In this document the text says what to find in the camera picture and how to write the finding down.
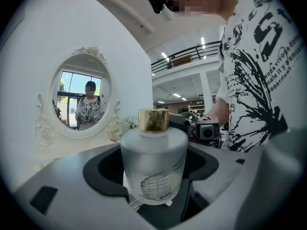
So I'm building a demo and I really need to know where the white ornate oval vanity mirror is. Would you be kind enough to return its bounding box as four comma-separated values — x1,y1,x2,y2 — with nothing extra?
32,46,123,173

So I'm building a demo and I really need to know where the person's white black printed shirt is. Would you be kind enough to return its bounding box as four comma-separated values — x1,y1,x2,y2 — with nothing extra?
215,0,307,153

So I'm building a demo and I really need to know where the background display shelf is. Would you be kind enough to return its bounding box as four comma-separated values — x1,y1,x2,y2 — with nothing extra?
188,103,207,115

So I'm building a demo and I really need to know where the small green plant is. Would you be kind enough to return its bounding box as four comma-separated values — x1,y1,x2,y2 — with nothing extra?
125,115,140,130

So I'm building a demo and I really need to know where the small frosted bottle gold cap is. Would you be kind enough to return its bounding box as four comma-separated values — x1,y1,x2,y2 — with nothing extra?
119,108,189,207

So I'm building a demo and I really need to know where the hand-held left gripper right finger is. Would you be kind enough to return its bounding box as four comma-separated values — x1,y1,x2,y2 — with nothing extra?
167,127,307,230

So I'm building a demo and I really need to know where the black head-worn camera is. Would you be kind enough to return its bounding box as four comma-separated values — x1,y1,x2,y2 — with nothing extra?
148,0,166,14

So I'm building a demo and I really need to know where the person's right forearm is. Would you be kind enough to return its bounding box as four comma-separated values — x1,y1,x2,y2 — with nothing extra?
205,97,231,129

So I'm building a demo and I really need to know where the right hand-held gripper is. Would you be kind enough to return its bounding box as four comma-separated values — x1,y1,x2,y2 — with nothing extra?
168,111,221,149

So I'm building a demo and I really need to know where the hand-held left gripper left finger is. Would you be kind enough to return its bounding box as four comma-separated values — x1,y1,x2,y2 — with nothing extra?
13,142,160,230

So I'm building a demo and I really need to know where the black balcony railing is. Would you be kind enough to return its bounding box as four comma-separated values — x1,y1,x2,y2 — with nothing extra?
151,40,222,74

